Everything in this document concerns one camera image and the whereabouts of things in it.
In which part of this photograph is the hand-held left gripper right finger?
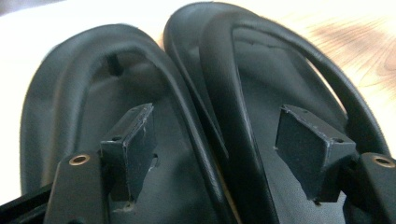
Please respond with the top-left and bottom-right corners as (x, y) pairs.
(275, 104), (396, 224)

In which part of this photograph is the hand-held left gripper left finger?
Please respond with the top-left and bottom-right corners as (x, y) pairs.
(43, 103), (157, 224)

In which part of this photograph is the black flip-flop slipper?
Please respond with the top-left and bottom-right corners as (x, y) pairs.
(19, 22), (239, 224)
(162, 1), (392, 224)

